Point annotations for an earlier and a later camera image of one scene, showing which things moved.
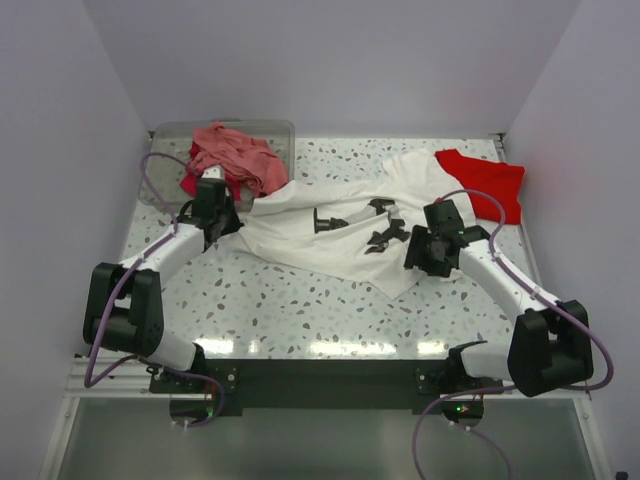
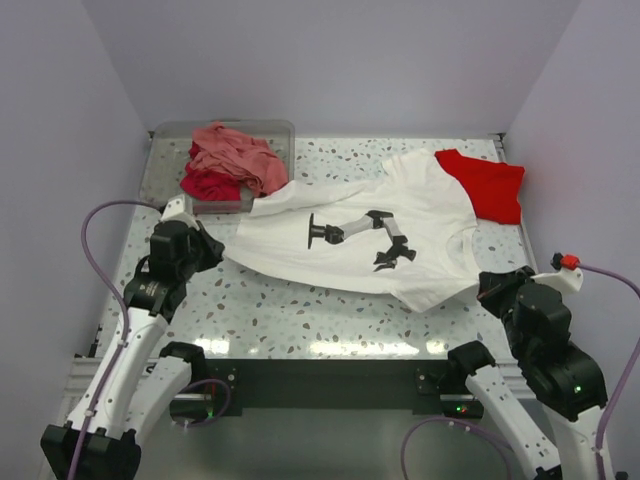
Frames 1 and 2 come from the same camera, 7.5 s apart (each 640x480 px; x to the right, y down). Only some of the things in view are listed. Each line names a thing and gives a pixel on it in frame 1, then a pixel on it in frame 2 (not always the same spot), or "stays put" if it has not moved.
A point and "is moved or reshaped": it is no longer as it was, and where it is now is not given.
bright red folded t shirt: [498, 179] stays put
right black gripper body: [433, 265] to [505, 314]
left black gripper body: [228, 216] to [188, 265]
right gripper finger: [417, 248] to [494, 286]
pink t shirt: [259, 166] stays put
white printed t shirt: [354, 230] is moved or reshaped
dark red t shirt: [189, 183] stays put
